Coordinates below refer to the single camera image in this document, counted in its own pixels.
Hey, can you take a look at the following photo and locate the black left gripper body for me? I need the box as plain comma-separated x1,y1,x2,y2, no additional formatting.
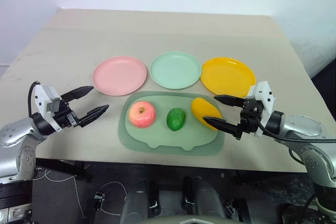
53,99,80,129

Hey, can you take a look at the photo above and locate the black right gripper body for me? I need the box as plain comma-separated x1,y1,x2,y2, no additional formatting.
235,98,266,140

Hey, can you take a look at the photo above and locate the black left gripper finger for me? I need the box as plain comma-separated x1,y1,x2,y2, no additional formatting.
77,104,110,128
60,86,94,102

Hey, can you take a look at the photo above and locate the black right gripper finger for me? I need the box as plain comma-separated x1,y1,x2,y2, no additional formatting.
214,94,248,108
202,115,240,138

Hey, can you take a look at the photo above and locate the yellow plate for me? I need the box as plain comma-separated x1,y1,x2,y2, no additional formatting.
199,56,256,98

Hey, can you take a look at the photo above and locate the pink plate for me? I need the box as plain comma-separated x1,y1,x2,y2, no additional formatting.
91,56,148,97

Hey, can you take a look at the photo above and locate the green avocado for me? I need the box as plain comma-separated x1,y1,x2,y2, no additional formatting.
166,107,187,132

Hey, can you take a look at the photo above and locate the mint green plate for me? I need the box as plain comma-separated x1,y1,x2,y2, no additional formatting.
149,51,203,90

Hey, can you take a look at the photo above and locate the yellow mango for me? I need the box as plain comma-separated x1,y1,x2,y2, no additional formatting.
190,97,223,132

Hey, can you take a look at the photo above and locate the red apple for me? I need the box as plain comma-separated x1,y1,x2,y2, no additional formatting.
128,100,156,129

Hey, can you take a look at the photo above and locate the green plastic tray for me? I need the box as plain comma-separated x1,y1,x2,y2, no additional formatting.
118,90,225,158

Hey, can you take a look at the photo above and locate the grey rounded robot leg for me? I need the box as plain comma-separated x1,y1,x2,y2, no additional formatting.
119,179,159,224
193,178,229,224

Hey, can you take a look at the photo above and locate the grey robot torso edge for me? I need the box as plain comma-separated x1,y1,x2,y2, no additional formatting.
154,212,228,224

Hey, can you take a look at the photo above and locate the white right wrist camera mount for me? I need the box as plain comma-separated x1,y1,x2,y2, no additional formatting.
247,80,278,137

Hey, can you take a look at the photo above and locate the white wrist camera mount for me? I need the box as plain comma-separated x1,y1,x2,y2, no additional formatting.
247,80,278,137
34,83,64,133

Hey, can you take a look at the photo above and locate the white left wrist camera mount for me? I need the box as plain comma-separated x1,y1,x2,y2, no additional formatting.
34,83,64,133

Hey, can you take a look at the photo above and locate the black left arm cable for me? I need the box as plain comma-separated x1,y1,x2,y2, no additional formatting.
28,80,43,120

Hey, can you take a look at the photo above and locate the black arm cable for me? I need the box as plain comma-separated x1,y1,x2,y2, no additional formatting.
258,123,336,163
28,80,43,120

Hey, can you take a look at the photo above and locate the black table frame bar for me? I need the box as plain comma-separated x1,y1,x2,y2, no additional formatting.
35,157,93,182

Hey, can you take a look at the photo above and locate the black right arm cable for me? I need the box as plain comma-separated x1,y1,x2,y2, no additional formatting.
258,123,336,163

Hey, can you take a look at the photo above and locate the white floor cable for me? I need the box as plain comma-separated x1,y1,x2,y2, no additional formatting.
33,168,127,217

